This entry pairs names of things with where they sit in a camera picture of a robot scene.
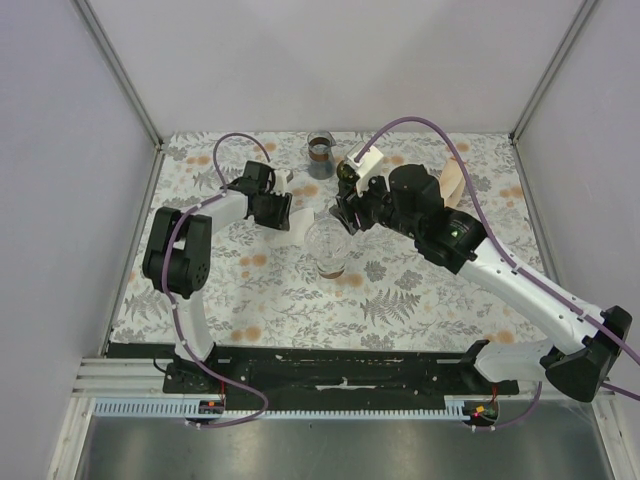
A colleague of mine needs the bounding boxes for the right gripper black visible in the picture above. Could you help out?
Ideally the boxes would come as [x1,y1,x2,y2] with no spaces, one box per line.
[330,168,421,240]

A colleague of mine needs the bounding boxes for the white paper coffee filter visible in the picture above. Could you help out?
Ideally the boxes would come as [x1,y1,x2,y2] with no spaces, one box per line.
[265,208,315,248]

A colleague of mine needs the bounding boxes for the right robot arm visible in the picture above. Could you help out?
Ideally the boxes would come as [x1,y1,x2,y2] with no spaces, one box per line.
[330,162,632,402]

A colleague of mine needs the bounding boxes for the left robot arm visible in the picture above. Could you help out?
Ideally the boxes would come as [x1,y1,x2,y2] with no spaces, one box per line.
[142,161,293,393]

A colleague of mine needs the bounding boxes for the dark olive glass dripper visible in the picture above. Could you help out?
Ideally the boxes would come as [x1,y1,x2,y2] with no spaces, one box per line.
[336,159,359,199]

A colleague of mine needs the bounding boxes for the clear glass dripper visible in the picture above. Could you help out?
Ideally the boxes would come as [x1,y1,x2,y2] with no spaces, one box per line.
[304,215,352,279]

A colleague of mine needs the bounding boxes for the glass carafe with brown band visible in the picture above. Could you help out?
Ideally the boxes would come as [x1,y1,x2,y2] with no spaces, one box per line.
[307,131,336,180]

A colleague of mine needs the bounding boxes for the floral tablecloth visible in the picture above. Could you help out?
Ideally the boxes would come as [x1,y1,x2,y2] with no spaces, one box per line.
[110,130,560,351]

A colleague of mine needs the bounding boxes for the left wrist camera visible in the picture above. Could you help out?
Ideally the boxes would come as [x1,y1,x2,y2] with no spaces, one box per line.
[269,169,294,196]

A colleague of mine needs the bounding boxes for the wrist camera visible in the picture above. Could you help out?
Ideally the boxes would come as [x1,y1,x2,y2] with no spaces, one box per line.
[344,142,384,196]
[269,169,294,196]

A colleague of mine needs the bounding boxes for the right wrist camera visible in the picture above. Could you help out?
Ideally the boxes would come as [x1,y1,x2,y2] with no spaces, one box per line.
[344,142,384,196]

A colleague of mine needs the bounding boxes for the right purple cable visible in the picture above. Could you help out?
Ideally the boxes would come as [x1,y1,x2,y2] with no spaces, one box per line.
[357,115,640,432]

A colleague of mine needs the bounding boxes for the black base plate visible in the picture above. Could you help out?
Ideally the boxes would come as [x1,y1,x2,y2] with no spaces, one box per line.
[107,343,519,410]

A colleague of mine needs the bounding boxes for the white cable duct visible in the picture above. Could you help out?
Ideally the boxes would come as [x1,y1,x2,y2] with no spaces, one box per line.
[93,398,490,421]

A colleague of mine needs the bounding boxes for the left aluminium frame post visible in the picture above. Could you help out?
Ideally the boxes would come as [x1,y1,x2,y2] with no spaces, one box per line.
[72,0,163,150]

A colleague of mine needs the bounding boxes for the aluminium frame post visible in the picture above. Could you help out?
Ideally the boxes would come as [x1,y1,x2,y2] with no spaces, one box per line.
[509,0,600,146]
[72,0,163,150]

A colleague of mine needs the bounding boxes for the right aluminium frame post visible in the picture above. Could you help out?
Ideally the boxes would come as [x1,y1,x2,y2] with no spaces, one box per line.
[509,0,600,146]

